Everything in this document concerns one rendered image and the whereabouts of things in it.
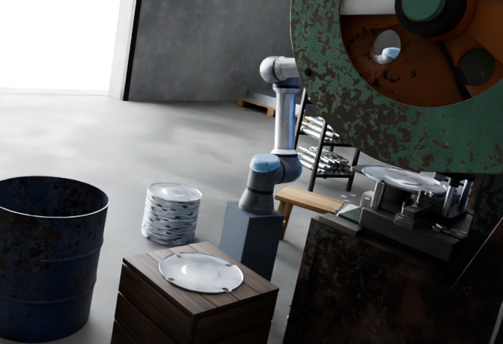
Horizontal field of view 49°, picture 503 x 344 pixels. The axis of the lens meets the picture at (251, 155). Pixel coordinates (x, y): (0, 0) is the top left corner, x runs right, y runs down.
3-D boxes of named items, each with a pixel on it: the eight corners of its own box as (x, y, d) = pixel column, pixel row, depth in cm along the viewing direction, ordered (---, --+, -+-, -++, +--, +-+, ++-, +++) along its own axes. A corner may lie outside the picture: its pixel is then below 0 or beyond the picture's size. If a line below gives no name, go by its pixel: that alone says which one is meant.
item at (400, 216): (392, 223, 166) (401, 191, 164) (414, 214, 179) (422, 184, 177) (411, 229, 163) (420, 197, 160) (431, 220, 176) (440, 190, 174)
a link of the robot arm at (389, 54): (387, 52, 209) (408, 51, 203) (384, 81, 208) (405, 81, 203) (376, 48, 203) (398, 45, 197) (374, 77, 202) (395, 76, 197)
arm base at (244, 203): (231, 202, 235) (236, 180, 232) (260, 201, 243) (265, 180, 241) (250, 216, 223) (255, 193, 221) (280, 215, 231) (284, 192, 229)
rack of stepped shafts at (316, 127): (313, 194, 428) (340, 73, 406) (281, 174, 465) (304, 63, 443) (353, 194, 451) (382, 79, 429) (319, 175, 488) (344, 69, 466)
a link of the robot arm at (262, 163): (240, 183, 230) (246, 152, 227) (261, 180, 240) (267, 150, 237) (261, 193, 223) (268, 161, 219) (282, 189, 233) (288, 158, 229)
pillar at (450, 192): (439, 215, 173) (451, 173, 170) (441, 213, 175) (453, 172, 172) (446, 217, 172) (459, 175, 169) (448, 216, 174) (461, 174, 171)
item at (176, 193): (139, 194, 284) (140, 192, 284) (159, 179, 312) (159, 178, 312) (193, 206, 281) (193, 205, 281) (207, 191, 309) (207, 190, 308)
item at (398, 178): (423, 173, 206) (424, 171, 206) (462, 200, 179) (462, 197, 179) (350, 162, 201) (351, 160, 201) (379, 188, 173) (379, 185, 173)
